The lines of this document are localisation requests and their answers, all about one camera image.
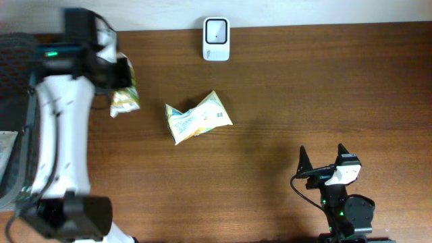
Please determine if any grey plastic mesh basket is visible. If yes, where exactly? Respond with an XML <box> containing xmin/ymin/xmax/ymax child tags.
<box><xmin>1</xmin><ymin>33</ymin><xmax>39</xmax><ymax>212</ymax></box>

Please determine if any large yellow white snack bag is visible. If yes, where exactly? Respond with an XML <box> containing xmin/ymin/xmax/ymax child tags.
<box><xmin>165</xmin><ymin>90</ymin><xmax>233</xmax><ymax>145</ymax></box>

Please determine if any green yellow snack bar wrapper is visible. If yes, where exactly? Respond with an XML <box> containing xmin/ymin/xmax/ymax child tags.
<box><xmin>110</xmin><ymin>52</ymin><xmax>140</xmax><ymax>118</ymax></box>

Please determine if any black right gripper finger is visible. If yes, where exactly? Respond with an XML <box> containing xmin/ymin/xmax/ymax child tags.
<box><xmin>295</xmin><ymin>146</ymin><xmax>313</xmax><ymax>178</ymax></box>
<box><xmin>337</xmin><ymin>143</ymin><xmax>350</xmax><ymax>156</ymax></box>

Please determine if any white barcode scanner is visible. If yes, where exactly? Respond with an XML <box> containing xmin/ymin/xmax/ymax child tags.
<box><xmin>202</xmin><ymin>17</ymin><xmax>230</xmax><ymax>61</ymax></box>

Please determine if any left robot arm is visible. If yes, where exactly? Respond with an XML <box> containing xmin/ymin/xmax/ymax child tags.
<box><xmin>15</xmin><ymin>7</ymin><xmax>135</xmax><ymax>242</ymax></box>

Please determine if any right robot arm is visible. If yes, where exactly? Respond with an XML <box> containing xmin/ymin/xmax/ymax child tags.
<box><xmin>290</xmin><ymin>144</ymin><xmax>392</xmax><ymax>243</ymax></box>

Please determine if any white cosmetic tube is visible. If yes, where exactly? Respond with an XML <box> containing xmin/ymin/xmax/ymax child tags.
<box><xmin>0</xmin><ymin>131</ymin><xmax>18</xmax><ymax>178</ymax></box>

